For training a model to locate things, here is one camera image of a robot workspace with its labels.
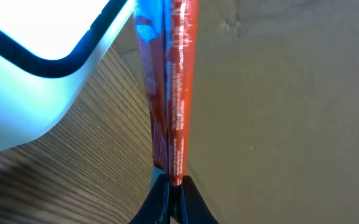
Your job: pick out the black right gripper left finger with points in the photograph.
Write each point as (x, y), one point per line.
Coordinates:
(155, 209)

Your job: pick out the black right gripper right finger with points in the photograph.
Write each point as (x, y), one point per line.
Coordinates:
(193, 209)

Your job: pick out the red candy bar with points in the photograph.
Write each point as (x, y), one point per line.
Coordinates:
(167, 34)

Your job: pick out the white barcode scanner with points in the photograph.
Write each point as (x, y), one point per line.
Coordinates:
(48, 50)

